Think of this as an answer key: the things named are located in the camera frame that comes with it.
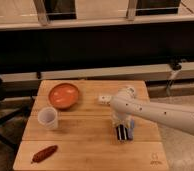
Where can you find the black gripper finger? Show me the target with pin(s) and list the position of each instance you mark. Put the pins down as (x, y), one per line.
(119, 137)
(124, 132)

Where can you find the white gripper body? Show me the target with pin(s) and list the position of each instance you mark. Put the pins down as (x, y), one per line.
(121, 119)

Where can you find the blue eraser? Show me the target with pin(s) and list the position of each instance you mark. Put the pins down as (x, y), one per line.
(130, 130)

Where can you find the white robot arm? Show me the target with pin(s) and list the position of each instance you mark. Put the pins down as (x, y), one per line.
(175, 116)

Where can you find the orange bowl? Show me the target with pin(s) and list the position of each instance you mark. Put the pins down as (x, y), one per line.
(63, 96)

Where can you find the white plastic cup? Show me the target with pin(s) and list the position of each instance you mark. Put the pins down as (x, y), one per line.
(48, 117)

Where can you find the red sausage toy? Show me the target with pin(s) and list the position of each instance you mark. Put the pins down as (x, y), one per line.
(43, 154)

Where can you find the black clamp with cable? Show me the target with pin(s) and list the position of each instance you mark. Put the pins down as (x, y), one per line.
(175, 70)

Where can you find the metal window rail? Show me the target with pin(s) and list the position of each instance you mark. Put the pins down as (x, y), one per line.
(29, 14)

